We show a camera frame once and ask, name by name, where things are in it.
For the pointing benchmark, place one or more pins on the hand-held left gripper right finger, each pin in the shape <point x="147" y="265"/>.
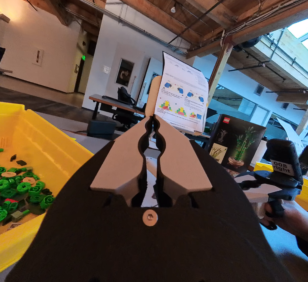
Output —
<point x="185" y="166"/>

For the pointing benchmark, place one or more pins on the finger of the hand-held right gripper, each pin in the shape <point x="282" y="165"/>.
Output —
<point x="247" y="178"/>
<point x="257" y="195"/>

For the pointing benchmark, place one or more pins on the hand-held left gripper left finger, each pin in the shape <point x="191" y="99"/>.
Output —
<point x="118" y="166"/>

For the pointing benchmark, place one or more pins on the yellow parts bin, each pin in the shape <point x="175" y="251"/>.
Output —
<point x="303" y="195"/>
<point x="36" y="137"/>

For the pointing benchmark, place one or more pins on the green brick pieces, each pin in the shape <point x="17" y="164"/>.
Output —
<point x="24" y="186"/>

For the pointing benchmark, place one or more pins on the small black desk device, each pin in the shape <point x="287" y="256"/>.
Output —
<point x="139" y="108"/>

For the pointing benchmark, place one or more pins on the background desk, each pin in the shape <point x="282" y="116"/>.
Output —
<point x="95" y="98"/>

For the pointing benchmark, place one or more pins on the adjoining grey desk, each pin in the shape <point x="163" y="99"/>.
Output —
<point x="60" y="120"/>

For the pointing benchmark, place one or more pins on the person's right hand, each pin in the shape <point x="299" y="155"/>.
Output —
<point x="296" y="221"/>

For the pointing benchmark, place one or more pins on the black power box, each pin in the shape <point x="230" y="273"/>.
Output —
<point x="101" y="127"/>

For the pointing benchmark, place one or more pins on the black bamboo set box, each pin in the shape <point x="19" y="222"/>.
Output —
<point x="231" y="123"/>

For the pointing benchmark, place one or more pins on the black keyboard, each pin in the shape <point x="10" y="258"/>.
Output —
<point x="115" y="99"/>

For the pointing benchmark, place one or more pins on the black office chair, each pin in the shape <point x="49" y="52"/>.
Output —
<point x="124" y="94"/>

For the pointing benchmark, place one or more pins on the printed instruction sheet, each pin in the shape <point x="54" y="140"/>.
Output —
<point x="182" y="86"/>

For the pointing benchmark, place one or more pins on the instruction sheet on stand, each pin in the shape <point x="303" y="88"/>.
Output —
<point x="151" y="94"/>

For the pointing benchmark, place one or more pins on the framed phone sign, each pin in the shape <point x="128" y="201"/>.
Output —
<point x="125" y="73"/>

